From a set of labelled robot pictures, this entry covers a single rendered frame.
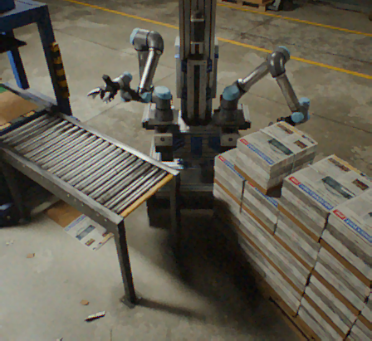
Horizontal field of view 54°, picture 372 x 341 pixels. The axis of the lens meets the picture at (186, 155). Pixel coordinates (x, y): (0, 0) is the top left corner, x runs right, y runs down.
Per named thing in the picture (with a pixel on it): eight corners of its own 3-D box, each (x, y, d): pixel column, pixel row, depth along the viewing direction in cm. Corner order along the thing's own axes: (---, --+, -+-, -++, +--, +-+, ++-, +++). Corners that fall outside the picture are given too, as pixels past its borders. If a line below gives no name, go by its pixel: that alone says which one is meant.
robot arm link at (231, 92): (218, 106, 271) (220, 90, 263) (226, 99, 280) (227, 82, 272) (234, 110, 266) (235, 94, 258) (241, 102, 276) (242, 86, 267)
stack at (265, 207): (247, 218, 306) (259, 137, 255) (369, 335, 229) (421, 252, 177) (209, 238, 290) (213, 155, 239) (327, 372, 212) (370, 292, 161)
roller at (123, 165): (136, 161, 249) (139, 158, 245) (82, 200, 220) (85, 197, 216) (132, 155, 250) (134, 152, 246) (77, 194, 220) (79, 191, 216)
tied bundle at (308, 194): (323, 182, 217) (332, 152, 203) (366, 214, 198) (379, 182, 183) (276, 208, 201) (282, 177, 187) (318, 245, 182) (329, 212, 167)
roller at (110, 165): (129, 157, 253) (132, 155, 249) (74, 195, 224) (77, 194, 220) (124, 150, 252) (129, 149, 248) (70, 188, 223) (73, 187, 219)
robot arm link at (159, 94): (166, 110, 267) (165, 94, 259) (150, 106, 272) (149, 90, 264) (173, 103, 276) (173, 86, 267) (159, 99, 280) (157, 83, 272)
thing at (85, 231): (119, 229, 298) (119, 228, 297) (93, 252, 280) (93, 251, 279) (90, 209, 316) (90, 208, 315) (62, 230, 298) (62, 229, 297)
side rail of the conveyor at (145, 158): (180, 184, 239) (180, 170, 232) (175, 189, 236) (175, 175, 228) (53, 119, 304) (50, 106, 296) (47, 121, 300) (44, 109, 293)
